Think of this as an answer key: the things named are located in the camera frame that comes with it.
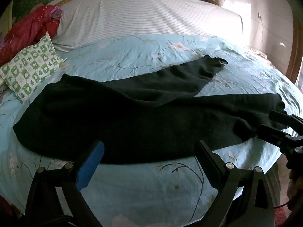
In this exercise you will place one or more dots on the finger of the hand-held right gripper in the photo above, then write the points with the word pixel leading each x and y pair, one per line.
pixel 284 119
pixel 274 134

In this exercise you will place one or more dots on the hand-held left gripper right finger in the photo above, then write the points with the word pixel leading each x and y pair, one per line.
pixel 208 163

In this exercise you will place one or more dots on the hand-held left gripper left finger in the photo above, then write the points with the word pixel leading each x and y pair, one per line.
pixel 90 167

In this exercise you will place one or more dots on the black pants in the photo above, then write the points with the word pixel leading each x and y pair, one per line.
pixel 118 113

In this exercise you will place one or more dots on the person's right hand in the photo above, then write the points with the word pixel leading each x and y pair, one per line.
pixel 294 184

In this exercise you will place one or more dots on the light blue floral blanket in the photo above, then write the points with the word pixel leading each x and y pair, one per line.
pixel 142 194

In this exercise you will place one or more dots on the green checked pillow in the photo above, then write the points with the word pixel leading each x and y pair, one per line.
pixel 30 68

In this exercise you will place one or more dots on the red patterned cloth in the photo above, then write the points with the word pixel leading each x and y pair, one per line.
pixel 26 30

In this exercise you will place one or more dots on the white striped bed sheet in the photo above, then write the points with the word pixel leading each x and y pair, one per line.
pixel 142 11

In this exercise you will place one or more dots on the brown wooden door frame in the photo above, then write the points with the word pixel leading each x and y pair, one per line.
pixel 296 52

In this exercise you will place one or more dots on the small white wall fixture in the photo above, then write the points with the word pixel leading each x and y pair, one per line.
pixel 282 44

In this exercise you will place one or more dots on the wall socket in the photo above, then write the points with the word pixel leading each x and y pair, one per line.
pixel 260 16

